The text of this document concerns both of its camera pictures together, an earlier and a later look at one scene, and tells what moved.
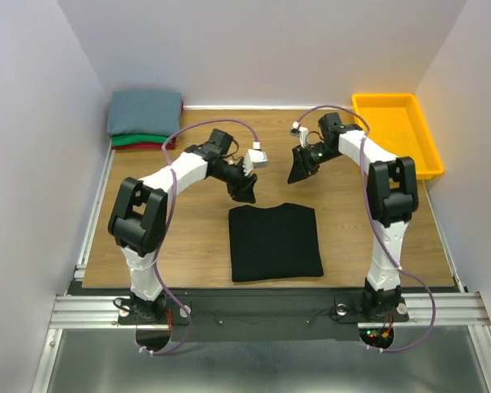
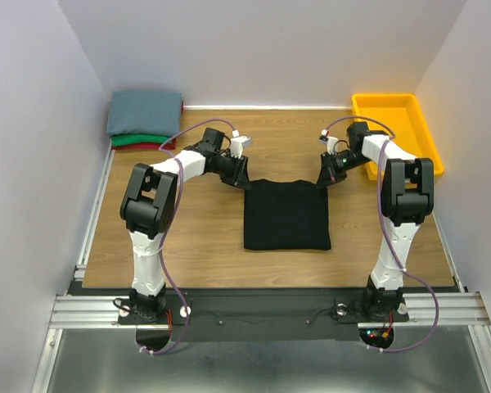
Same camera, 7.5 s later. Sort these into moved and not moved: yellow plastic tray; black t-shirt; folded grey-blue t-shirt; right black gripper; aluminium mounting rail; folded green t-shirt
Moved: black t-shirt; right black gripper
Not moved: yellow plastic tray; folded grey-blue t-shirt; folded green t-shirt; aluminium mounting rail
